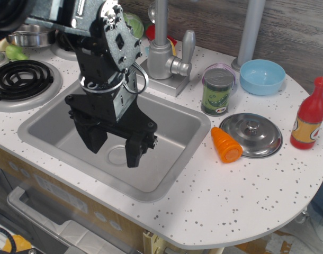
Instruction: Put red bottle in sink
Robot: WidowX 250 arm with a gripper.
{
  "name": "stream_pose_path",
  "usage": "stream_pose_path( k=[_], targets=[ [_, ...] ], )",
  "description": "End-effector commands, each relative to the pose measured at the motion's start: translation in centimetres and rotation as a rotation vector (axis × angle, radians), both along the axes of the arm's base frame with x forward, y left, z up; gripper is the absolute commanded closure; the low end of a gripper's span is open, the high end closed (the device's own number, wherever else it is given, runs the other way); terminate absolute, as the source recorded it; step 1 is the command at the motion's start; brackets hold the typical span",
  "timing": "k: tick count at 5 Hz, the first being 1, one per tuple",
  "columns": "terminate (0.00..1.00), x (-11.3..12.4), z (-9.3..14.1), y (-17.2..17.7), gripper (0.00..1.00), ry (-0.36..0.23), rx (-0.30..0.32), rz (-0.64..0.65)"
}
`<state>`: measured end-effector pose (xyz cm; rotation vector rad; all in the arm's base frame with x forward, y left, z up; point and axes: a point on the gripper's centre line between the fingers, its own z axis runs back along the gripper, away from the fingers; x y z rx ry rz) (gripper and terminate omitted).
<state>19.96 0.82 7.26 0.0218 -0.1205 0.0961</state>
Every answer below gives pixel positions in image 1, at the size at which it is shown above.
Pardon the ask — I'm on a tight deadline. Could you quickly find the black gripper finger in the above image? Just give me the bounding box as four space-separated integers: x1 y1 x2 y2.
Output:
75 121 107 153
125 136 148 168

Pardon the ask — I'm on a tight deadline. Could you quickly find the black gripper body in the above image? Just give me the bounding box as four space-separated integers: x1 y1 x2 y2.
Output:
65 71 157 149

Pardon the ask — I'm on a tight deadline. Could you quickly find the red toy ketchup bottle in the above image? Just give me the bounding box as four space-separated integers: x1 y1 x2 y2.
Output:
290 77 323 150

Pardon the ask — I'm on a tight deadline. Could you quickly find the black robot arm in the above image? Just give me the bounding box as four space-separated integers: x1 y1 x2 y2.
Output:
0 1 157 168

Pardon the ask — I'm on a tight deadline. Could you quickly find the grey toy sink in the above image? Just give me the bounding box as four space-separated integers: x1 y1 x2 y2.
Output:
18 81 211 202

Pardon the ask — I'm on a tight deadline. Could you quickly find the silver toy faucet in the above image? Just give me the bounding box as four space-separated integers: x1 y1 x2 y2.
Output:
140 1 196 97

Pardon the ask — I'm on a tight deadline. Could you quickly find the rear right black burner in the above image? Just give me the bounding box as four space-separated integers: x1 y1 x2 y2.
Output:
50 31 77 61

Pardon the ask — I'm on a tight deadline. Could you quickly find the black burner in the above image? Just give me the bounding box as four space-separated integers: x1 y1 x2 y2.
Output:
50 31 77 61
0 60 62 113

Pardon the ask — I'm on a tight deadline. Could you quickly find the red toy item behind faucet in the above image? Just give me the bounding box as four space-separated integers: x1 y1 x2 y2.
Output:
145 24 177 46

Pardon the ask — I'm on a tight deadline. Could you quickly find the green toy cabbage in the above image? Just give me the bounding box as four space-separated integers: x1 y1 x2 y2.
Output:
123 13 145 39

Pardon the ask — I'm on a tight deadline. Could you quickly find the orange toy carrot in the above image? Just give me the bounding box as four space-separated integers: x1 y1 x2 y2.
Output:
211 127 243 163

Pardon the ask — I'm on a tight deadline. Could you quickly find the front left black burner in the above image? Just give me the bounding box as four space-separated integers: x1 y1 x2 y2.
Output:
0 60 62 113

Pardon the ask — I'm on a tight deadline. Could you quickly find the silver metal pot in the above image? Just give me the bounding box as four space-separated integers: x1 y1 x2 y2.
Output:
6 24 56 48

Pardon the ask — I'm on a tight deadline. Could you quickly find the green pea can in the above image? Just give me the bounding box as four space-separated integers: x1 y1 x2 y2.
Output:
201 68 235 116

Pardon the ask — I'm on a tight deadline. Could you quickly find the green toy pepper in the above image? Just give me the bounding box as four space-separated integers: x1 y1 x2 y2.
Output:
5 44 28 60

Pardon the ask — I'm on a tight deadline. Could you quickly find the silver pot lid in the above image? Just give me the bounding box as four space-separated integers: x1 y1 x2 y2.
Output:
220 113 283 159

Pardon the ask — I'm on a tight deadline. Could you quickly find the light blue bowl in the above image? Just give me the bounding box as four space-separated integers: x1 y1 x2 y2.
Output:
239 59 286 96

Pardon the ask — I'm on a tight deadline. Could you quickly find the grey support pole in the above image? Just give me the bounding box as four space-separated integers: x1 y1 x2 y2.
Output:
231 0 266 72

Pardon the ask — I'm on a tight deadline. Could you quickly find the oven door handle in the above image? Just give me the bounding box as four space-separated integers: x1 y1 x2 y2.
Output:
7 187 139 253

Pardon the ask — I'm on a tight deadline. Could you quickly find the yellow black cable object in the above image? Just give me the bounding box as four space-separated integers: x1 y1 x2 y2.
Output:
0 227 32 253

